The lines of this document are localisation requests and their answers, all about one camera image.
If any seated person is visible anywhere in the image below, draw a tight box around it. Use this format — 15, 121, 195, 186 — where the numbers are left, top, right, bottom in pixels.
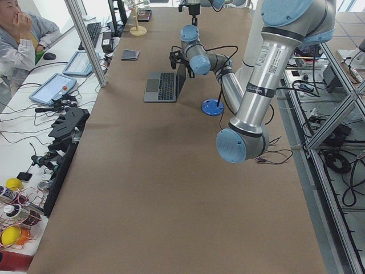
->
1, 1, 61, 90

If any black keyboard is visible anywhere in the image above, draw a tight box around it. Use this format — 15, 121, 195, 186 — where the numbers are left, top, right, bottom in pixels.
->
86, 22, 102, 47

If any black computer mouse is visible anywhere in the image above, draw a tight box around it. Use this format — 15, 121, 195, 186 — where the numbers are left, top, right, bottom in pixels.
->
43, 52, 56, 61

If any yellow ball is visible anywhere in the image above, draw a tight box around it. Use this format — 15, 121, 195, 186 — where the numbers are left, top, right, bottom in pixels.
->
1, 225, 21, 246

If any blue teach pendant far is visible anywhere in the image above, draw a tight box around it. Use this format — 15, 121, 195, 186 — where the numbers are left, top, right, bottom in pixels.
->
62, 50, 93, 77

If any folded grey cloth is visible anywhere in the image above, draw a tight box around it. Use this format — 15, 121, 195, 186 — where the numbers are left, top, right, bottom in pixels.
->
121, 49, 140, 61

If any wooden stand with round base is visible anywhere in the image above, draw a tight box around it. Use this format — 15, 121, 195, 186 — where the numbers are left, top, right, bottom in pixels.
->
124, 1, 147, 37

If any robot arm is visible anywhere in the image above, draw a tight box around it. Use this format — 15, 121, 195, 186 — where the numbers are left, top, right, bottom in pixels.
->
178, 0, 251, 26
180, 1, 336, 163

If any black foam holder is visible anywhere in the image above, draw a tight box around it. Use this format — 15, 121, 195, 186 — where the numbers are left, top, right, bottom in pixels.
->
48, 107, 90, 152

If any blue teach pendant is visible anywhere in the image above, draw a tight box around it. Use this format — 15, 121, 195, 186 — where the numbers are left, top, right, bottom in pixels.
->
29, 73, 77, 105
62, 50, 93, 77

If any blue teach pendant near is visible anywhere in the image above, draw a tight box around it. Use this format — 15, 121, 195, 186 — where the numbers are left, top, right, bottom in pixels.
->
29, 73, 77, 105

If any blue desk lamp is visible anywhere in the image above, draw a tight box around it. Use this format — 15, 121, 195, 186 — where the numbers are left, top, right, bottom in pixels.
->
201, 98, 224, 116

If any black box at table edge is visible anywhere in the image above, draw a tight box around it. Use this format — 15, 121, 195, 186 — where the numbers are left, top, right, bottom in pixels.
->
137, 10, 152, 22

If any grey laptop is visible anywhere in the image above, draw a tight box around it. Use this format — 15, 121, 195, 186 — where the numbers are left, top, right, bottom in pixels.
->
144, 64, 186, 103

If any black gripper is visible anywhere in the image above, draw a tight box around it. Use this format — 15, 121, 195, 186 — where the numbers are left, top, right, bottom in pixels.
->
189, 5, 200, 26
169, 50, 195, 78

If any copper wire basket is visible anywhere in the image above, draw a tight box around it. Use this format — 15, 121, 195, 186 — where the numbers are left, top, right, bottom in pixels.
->
1, 186, 45, 252

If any aluminium frame post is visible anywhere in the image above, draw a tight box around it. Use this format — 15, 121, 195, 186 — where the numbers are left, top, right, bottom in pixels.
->
64, 0, 107, 87

